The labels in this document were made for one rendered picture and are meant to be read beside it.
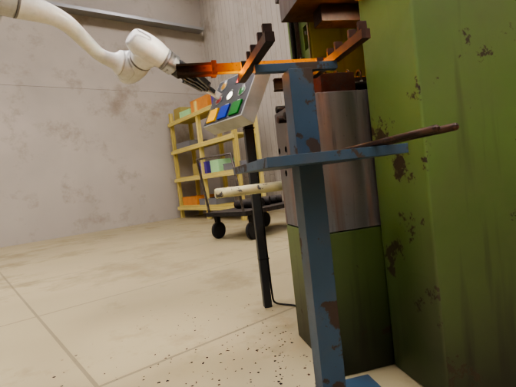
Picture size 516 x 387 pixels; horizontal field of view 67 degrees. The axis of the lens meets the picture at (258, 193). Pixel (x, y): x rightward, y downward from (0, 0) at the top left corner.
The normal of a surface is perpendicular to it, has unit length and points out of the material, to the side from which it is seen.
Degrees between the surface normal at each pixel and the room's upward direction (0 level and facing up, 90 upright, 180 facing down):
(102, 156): 90
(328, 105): 90
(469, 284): 90
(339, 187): 90
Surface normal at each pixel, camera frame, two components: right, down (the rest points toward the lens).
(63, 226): 0.62, -0.04
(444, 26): 0.23, 0.01
